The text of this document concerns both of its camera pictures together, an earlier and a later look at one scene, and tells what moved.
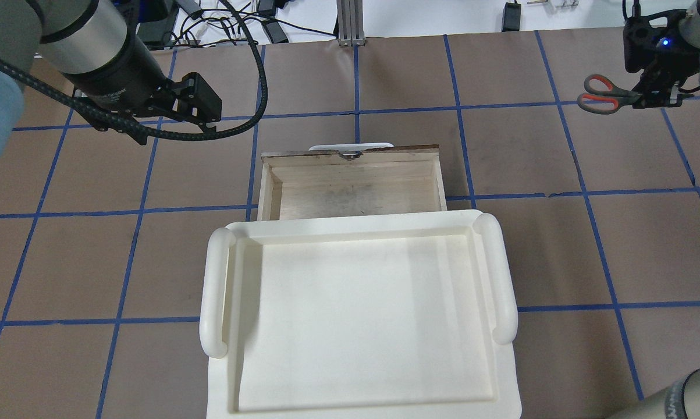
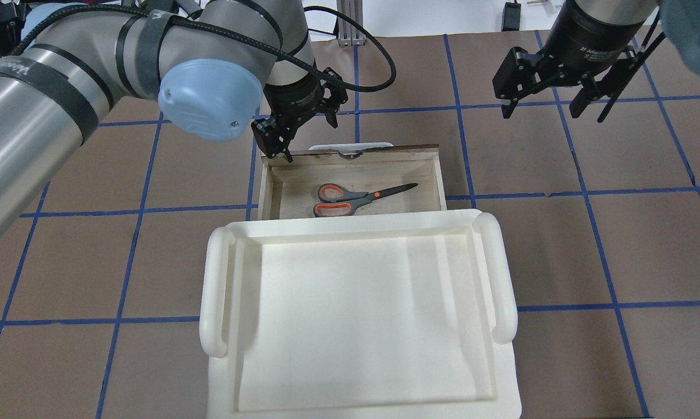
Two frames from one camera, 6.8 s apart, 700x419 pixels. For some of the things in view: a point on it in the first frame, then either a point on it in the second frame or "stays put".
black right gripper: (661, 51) -> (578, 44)
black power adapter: (511, 17) stays put
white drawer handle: (347, 146) stays put
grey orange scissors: (602, 96) -> (336, 201)
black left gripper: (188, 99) -> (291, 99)
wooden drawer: (325, 183) stays put
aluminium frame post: (351, 31) stays put
